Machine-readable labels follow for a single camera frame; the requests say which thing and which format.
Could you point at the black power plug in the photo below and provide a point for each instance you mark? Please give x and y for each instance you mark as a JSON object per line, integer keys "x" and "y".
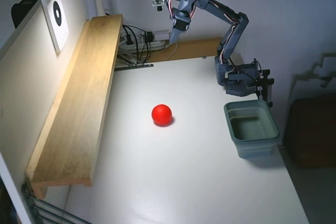
{"x": 128, "y": 39}

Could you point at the grey-blue gripper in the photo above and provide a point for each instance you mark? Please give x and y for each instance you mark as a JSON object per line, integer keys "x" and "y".
{"x": 179, "y": 25}

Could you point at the cream partition board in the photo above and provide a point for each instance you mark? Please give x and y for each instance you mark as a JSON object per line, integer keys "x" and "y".
{"x": 21, "y": 90}

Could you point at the long wooden shelf plank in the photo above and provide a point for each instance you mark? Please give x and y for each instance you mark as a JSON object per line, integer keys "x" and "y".
{"x": 84, "y": 98}

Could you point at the small gripper camera module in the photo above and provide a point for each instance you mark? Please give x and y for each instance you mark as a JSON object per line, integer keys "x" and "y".
{"x": 158, "y": 3}

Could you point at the black power adapter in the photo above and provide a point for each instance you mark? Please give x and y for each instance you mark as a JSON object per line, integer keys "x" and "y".
{"x": 149, "y": 36}

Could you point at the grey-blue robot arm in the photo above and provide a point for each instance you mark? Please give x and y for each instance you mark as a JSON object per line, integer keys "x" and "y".
{"x": 223, "y": 11}

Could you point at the brown wooden back board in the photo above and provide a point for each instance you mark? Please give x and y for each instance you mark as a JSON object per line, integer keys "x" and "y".
{"x": 194, "y": 49}

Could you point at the black table clamp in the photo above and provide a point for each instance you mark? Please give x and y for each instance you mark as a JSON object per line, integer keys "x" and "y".
{"x": 266, "y": 85}

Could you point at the black metal rail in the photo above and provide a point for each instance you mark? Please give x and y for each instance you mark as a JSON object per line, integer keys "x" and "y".
{"x": 134, "y": 66}

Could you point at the grey plastic container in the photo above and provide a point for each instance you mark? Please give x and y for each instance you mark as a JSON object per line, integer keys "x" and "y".
{"x": 252, "y": 129}

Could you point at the aluminium frame profile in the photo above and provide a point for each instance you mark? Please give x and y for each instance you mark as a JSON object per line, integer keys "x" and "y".
{"x": 44, "y": 208}

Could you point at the dark brown wooden furniture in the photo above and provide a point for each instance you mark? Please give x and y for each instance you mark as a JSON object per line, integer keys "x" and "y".
{"x": 312, "y": 132}

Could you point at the white power adapter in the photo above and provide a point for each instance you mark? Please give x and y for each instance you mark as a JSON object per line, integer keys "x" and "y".
{"x": 161, "y": 34}

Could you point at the red ball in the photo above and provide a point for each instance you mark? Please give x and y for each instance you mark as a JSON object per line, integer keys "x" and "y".
{"x": 162, "y": 114}

